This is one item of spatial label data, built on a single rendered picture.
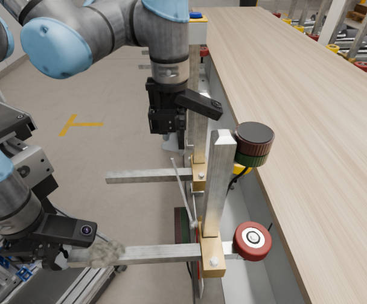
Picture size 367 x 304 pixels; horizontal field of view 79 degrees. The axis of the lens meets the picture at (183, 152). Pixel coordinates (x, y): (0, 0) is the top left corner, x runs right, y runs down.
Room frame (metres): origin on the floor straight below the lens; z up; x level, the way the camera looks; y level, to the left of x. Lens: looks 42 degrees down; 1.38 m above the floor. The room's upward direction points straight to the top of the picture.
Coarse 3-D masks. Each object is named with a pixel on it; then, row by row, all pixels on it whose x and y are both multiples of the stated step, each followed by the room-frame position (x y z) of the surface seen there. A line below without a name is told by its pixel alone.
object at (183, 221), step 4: (180, 208) 0.45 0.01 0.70; (184, 208) 0.45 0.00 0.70; (180, 212) 0.43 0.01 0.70; (184, 212) 0.43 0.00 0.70; (184, 216) 0.42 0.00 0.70; (184, 220) 0.40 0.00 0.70; (184, 224) 0.38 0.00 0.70; (184, 228) 0.37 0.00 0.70; (184, 232) 0.36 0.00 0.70; (184, 236) 0.34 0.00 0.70; (184, 240) 0.33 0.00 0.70
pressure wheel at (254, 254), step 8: (240, 224) 0.27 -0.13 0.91; (248, 224) 0.27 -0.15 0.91; (256, 224) 0.27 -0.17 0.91; (240, 232) 0.25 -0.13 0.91; (248, 232) 0.25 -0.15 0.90; (256, 232) 0.25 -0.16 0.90; (264, 232) 0.25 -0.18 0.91; (240, 240) 0.23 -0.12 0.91; (248, 240) 0.23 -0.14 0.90; (256, 240) 0.23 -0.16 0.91; (264, 240) 0.23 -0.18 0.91; (240, 248) 0.21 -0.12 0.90; (248, 248) 0.21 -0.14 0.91; (256, 248) 0.21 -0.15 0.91; (264, 248) 0.21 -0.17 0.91; (248, 256) 0.20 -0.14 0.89; (256, 256) 0.20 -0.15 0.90; (264, 256) 0.20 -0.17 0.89
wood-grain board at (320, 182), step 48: (240, 48) 1.51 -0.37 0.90; (288, 48) 1.51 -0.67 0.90; (240, 96) 0.88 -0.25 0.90; (288, 96) 0.88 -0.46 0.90; (336, 96) 0.88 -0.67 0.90; (288, 144) 0.56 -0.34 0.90; (336, 144) 0.56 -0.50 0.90; (288, 192) 0.36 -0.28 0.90; (336, 192) 0.36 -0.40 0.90; (288, 240) 0.23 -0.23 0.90; (336, 240) 0.23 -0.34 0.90; (336, 288) 0.14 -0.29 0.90
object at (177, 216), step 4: (176, 208) 0.45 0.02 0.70; (176, 212) 0.43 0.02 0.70; (176, 216) 0.42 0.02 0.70; (176, 220) 0.40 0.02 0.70; (176, 224) 0.38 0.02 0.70; (176, 228) 0.37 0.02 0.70; (180, 228) 0.37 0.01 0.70; (176, 232) 0.36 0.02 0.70; (180, 232) 0.36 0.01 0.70; (176, 236) 0.34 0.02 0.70; (180, 236) 0.34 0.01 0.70; (176, 240) 0.33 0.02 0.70; (180, 240) 0.33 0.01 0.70
